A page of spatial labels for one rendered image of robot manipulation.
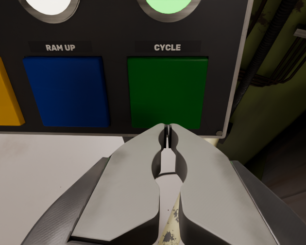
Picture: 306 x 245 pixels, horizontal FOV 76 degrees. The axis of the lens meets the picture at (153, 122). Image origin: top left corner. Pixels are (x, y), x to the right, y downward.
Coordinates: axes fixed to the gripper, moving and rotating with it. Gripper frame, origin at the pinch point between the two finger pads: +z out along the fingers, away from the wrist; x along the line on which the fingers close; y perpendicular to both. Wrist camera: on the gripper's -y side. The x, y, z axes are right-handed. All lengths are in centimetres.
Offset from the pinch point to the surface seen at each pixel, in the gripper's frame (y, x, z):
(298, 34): -2.8, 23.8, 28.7
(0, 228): 94, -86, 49
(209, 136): 5.9, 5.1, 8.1
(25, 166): 77, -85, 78
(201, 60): -2.7, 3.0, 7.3
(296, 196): 29.8, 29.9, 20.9
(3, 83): -0.4, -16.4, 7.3
